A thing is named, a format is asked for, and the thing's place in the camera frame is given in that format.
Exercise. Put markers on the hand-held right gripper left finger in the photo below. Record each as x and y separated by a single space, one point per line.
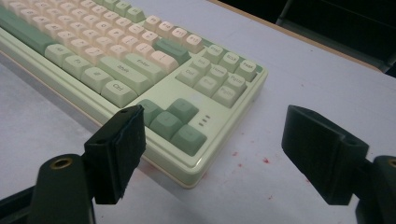
115 155

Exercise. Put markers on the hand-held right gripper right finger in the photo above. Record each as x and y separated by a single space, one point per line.
323 155

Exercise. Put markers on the green and cream keyboard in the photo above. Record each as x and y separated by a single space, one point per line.
146 93

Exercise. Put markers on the white table mat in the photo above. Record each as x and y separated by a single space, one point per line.
311 71

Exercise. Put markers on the dark metal frame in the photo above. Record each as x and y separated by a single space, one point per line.
336 34

